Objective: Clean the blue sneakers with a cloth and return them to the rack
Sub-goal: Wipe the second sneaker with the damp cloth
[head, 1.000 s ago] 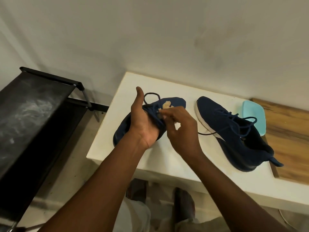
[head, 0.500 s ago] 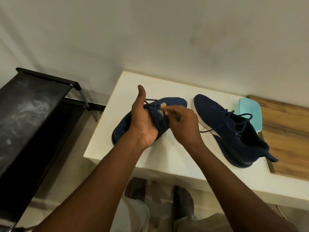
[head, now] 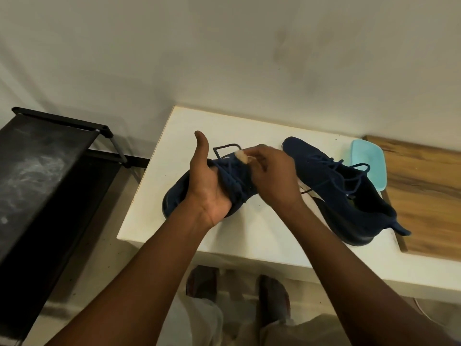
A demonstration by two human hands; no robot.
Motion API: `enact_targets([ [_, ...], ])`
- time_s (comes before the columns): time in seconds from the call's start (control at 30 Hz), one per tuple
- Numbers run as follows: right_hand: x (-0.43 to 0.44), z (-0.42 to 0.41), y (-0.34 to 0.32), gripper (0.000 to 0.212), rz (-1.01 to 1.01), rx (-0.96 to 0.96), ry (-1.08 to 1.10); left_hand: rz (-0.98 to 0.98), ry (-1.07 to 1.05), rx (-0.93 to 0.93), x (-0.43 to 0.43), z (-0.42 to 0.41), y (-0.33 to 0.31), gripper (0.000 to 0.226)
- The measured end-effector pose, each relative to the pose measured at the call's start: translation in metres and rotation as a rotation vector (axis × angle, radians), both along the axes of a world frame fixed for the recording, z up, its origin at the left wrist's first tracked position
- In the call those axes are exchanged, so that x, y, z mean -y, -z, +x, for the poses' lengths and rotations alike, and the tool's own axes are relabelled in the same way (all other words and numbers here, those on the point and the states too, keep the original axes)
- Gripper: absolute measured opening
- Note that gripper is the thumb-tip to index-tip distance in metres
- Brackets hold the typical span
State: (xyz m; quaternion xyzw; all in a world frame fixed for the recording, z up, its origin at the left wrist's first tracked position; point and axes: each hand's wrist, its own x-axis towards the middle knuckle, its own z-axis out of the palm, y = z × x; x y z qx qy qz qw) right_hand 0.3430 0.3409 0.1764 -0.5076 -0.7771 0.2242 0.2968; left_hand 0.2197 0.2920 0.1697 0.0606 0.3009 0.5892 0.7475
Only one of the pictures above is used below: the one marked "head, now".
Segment person's right hand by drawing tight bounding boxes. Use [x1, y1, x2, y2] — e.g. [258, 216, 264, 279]
[243, 144, 307, 215]

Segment person's left hand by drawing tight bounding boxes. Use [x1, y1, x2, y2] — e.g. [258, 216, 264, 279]
[185, 130, 233, 228]

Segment black shoe rack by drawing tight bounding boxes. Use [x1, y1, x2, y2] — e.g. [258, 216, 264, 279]
[0, 107, 150, 343]

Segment person's right forearm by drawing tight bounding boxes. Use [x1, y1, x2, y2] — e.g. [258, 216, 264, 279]
[280, 201, 458, 346]

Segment person's left forearm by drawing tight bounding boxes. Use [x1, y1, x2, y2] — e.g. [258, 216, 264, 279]
[45, 198, 213, 346]

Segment person's left foot grey sock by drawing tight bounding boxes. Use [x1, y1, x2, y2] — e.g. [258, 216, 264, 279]
[185, 265, 219, 303]

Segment person's foot grey sock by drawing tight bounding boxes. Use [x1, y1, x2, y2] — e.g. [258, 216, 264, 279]
[185, 265, 219, 303]
[256, 274, 291, 327]

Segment person's right foot grey sock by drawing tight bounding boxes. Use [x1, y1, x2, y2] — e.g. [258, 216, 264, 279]
[256, 274, 291, 327]

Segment light blue plastic container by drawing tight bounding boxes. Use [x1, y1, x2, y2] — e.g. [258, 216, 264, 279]
[350, 138, 388, 192]

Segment white shorts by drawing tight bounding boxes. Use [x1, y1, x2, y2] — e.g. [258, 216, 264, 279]
[160, 297, 346, 346]

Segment brown wooden board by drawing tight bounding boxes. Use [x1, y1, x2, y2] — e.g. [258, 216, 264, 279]
[363, 135, 461, 263]

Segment white floor cable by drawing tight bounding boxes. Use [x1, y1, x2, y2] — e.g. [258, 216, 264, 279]
[412, 297, 447, 328]

